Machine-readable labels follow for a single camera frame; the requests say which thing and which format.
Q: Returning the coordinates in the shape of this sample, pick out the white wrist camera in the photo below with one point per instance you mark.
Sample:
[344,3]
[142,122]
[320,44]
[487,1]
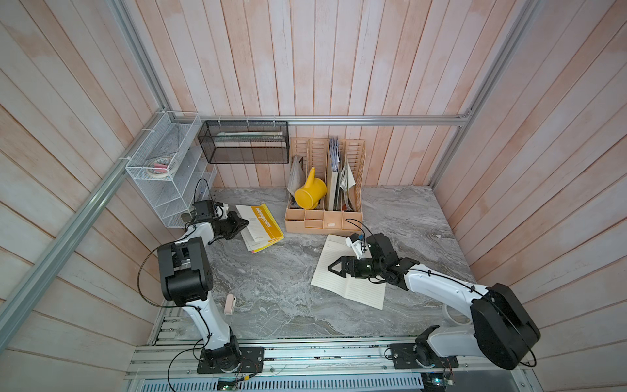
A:
[220,210]
[358,244]

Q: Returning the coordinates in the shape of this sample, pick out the cream notebook orange cover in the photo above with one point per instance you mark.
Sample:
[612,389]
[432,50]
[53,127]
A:
[253,211]
[260,234]

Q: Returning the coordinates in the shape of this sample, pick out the aluminium frame rail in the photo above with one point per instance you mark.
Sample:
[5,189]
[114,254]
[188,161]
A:
[351,120]

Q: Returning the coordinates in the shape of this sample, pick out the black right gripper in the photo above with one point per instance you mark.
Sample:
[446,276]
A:
[346,261]

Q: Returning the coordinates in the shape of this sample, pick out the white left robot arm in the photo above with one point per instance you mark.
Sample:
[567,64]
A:
[187,280]

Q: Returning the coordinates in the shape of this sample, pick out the black mesh wall basket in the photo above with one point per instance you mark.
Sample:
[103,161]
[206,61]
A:
[245,141]

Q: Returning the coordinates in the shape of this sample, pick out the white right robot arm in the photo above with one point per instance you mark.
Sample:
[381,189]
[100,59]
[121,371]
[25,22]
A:
[499,328]

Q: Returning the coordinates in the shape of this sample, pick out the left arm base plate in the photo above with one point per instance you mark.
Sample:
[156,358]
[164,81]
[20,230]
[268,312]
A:
[250,360]

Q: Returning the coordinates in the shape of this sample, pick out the peach plastic desk organizer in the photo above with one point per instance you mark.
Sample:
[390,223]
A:
[320,221]

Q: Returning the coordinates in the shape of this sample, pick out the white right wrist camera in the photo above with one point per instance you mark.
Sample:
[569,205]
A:
[358,244]

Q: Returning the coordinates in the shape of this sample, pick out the yellow plastic watering can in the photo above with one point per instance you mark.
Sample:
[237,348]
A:
[312,192]

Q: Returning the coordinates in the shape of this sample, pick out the white wire wall shelf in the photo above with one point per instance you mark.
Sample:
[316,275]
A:
[172,133]

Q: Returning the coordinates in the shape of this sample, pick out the tape roll on shelf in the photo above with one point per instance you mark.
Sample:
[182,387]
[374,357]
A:
[161,167]

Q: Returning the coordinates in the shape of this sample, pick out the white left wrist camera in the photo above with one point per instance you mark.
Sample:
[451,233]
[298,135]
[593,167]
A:
[220,210]

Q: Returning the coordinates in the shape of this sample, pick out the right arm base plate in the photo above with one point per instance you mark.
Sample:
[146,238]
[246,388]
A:
[417,356]

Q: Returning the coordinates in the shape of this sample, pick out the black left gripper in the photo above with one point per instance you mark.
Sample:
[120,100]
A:
[236,221]

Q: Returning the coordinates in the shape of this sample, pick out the illustrated book in organizer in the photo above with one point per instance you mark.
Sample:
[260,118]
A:
[347,182]

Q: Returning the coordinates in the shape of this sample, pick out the cream lined notebook with holes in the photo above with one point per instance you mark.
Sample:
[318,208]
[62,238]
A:
[357,290]

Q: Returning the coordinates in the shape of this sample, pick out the grey-green book in organizer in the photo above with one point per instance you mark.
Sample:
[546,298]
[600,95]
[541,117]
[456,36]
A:
[333,172]

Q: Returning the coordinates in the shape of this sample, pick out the grey folder in organizer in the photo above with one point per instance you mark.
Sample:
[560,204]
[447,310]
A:
[297,175]

